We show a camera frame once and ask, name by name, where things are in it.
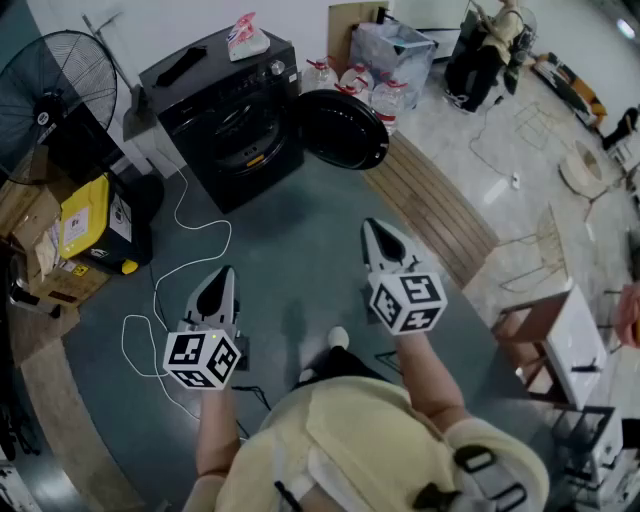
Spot wooden slat floor mat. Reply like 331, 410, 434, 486
363, 131, 502, 290

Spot white table with brown frame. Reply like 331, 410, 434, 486
491, 284, 609, 412

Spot black chair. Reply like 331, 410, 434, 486
601, 106, 640, 152

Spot pink orange cloth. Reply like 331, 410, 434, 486
614, 283, 640, 350

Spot black standing floor fan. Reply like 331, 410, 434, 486
0, 29, 166, 224

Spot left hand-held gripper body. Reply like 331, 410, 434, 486
163, 317, 251, 391

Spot round beige stool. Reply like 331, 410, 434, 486
558, 139, 609, 198

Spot grey long-handled dustpan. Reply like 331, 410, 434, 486
81, 13, 162, 143

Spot person's left forearm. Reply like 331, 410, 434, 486
195, 386, 242, 482

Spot gold wire chair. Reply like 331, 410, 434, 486
499, 201, 574, 294

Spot clear plastic storage bin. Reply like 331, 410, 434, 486
349, 19, 438, 111

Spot gold wire frame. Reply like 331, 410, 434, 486
514, 101, 559, 152

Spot person's right forearm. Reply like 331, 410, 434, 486
394, 330, 470, 432

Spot brown cardboard sheet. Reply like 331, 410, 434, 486
327, 1, 391, 76

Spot person's cream shirt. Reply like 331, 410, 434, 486
182, 375, 551, 512

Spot black front-load washing machine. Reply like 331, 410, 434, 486
138, 24, 307, 215

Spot white power cable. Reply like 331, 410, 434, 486
121, 158, 234, 422

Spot yellow-lidded black case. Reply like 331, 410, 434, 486
58, 173, 154, 276

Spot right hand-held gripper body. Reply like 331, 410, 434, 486
368, 259, 449, 337

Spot grey and black shoulder strap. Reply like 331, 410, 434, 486
413, 443, 529, 512

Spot labelled brown cardboard box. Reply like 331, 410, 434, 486
24, 224, 112, 307

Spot person's black trousers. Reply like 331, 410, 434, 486
291, 344, 392, 392

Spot plain brown cardboard box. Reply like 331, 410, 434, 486
0, 169, 65, 244

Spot black and orange bench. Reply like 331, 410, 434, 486
531, 51, 609, 127

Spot black metal rack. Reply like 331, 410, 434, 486
551, 405, 624, 494

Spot black flat panel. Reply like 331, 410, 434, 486
42, 117, 126, 186

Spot pink detergent refill pouch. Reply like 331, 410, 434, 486
226, 12, 272, 63

